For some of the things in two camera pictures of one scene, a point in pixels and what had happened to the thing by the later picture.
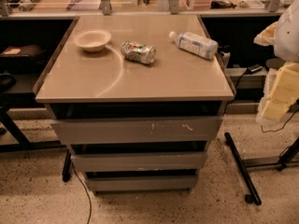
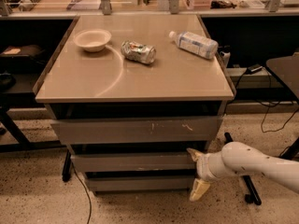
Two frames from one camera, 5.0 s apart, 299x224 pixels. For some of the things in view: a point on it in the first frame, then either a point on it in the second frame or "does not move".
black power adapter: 253,68 does not move
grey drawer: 123,161 does not move
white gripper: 288,36 to 203,167
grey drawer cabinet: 137,99 does not move
